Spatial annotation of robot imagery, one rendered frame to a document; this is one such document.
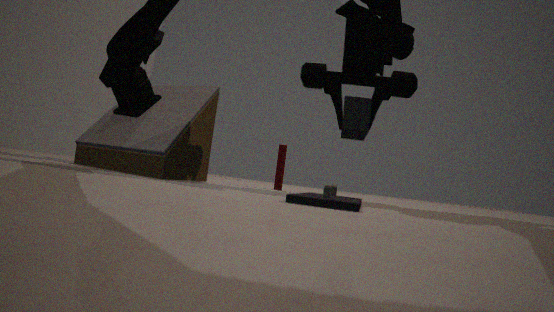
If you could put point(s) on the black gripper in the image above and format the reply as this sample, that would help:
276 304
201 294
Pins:
400 84

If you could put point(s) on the red peg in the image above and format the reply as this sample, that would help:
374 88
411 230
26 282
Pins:
280 167

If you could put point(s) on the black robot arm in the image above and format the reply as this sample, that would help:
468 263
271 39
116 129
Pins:
139 37

